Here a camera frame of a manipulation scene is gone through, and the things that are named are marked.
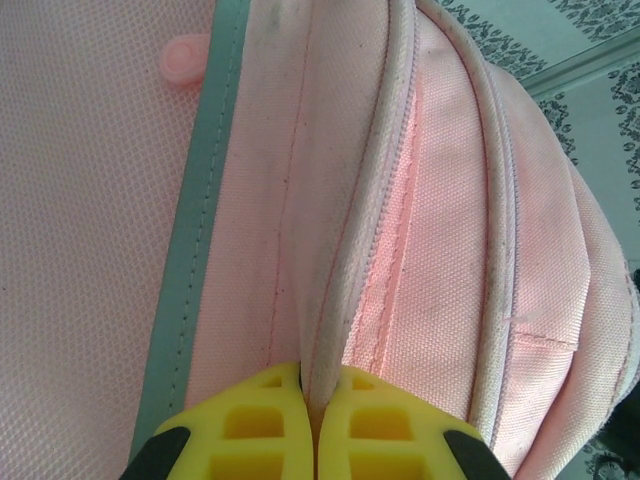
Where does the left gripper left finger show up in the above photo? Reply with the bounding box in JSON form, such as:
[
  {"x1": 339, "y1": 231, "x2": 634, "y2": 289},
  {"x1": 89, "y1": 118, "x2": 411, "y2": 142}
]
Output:
[{"x1": 123, "y1": 360, "x2": 315, "y2": 480}]

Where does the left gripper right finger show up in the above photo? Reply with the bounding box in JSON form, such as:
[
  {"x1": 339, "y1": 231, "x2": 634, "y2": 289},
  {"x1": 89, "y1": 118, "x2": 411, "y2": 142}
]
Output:
[{"x1": 314, "y1": 362, "x2": 507, "y2": 480}]

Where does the pink backpack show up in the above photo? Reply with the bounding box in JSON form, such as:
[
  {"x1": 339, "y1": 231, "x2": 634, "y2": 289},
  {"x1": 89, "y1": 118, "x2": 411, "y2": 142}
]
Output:
[{"x1": 0, "y1": 0, "x2": 640, "y2": 480}]

